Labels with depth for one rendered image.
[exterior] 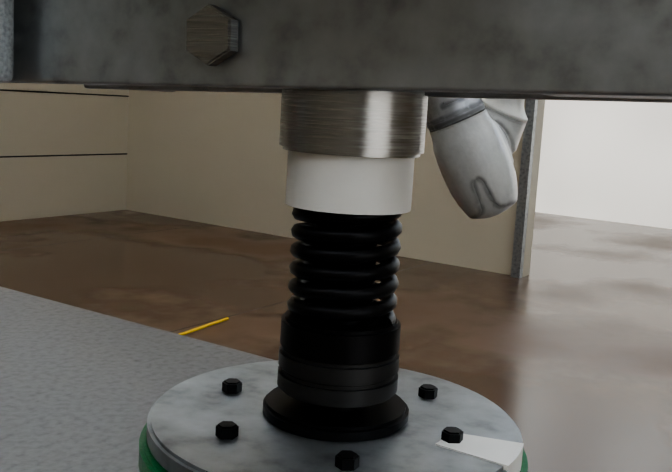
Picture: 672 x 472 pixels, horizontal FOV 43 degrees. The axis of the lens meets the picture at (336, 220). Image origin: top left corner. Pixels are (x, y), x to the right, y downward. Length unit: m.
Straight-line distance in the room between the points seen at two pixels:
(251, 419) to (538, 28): 0.26
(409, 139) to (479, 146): 0.81
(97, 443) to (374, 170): 0.28
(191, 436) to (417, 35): 0.24
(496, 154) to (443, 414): 0.79
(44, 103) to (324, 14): 6.75
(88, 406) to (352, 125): 0.34
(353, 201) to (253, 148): 6.30
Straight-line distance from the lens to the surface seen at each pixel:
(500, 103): 1.40
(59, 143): 7.25
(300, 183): 0.45
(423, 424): 0.50
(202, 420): 0.49
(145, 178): 7.57
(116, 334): 0.86
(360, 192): 0.44
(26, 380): 0.74
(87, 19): 0.49
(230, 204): 6.92
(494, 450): 0.48
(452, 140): 1.26
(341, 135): 0.43
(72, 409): 0.67
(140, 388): 0.71
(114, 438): 0.62
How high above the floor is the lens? 1.06
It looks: 8 degrees down
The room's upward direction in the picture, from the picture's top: 3 degrees clockwise
